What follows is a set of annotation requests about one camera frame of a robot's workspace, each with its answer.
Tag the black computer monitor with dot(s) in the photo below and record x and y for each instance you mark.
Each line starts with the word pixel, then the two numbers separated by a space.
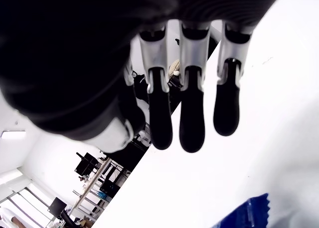
pixel 57 207

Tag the rectangular ceiling light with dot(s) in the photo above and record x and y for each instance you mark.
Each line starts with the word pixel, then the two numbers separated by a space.
pixel 13 134

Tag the blue Oreo cookie package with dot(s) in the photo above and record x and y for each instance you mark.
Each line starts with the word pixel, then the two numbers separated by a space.
pixel 249 213

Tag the metal shelf rack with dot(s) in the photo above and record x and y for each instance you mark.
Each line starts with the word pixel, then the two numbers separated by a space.
pixel 99 185

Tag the right robot hand black silver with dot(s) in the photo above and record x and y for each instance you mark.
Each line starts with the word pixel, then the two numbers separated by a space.
pixel 74 51

